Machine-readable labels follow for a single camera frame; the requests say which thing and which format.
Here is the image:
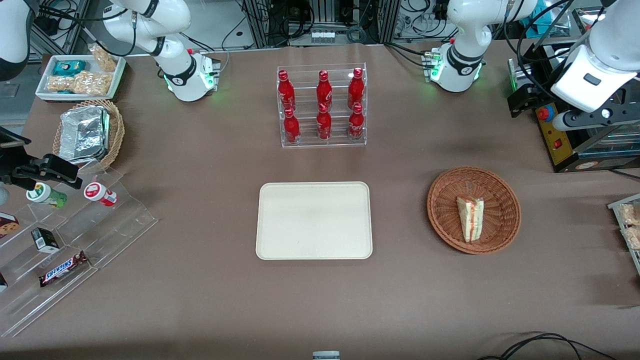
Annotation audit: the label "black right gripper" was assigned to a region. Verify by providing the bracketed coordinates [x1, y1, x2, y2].
[0, 149, 84, 190]

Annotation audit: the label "triangular sandwich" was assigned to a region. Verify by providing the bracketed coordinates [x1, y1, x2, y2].
[456, 196, 485, 244]

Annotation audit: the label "light tan wicker basket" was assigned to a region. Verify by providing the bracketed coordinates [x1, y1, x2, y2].
[52, 99, 126, 171]

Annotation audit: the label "white rectangular snack tray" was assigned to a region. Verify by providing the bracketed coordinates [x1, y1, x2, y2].
[35, 54, 128, 103]

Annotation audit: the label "round brown wicker basket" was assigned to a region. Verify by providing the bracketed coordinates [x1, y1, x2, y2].
[427, 166, 522, 256]

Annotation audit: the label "cream rectangular tray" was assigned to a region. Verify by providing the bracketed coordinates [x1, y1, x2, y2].
[255, 181, 374, 261]

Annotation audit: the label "green label yogurt bottle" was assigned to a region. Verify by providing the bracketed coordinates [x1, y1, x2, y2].
[26, 182, 69, 210]

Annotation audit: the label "metal food pan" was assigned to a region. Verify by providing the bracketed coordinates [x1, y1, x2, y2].
[586, 124, 640, 152]

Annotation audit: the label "red label yogurt bottle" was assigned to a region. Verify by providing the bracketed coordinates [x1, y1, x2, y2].
[83, 182, 119, 208]

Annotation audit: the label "black food warmer cabinet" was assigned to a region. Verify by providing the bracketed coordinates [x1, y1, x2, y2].
[530, 42, 640, 174]

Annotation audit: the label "small black carton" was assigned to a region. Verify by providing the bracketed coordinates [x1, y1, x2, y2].
[30, 227, 61, 254]

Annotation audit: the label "brown cookie box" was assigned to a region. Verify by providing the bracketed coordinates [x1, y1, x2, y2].
[0, 212, 21, 240]

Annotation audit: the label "clear acrylic stepped stand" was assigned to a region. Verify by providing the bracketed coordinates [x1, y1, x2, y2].
[0, 167, 160, 339]

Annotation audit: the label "wrapped nut brittle bars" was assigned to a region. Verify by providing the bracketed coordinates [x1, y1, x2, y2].
[47, 71, 112, 96]

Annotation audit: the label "snickers chocolate bar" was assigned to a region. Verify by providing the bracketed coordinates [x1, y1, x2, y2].
[39, 250, 89, 288]

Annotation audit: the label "black silver power unit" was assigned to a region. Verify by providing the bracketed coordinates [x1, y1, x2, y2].
[507, 58, 540, 119]

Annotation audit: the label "teal snack packet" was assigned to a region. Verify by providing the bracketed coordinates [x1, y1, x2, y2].
[52, 60, 87, 77]

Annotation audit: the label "clear bag of nut snack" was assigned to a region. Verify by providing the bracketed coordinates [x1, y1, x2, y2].
[88, 43, 119, 73]

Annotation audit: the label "red cola bottle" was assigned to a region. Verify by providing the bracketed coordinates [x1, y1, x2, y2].
[316, 70, 334, 109]
[316, 102, 333, 141]
[283, 107, 301, 145]
[347, 67, 365, 110]
[277, 70, 297, 112]
[348, 102, 365, 141]

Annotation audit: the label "clear acrylic bottle rack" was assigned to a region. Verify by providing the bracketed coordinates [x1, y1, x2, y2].
[276, 62, 368, 149]

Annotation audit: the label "white wire snack tray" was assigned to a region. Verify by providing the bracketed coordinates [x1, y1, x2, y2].
[607, 193, 640, 277]

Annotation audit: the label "black floor cable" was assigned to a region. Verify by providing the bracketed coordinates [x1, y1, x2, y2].
[476, 331, 619, 360]

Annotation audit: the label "aluminium frame equipment rack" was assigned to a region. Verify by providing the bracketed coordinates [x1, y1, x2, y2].
[241, 0, 402, 49]

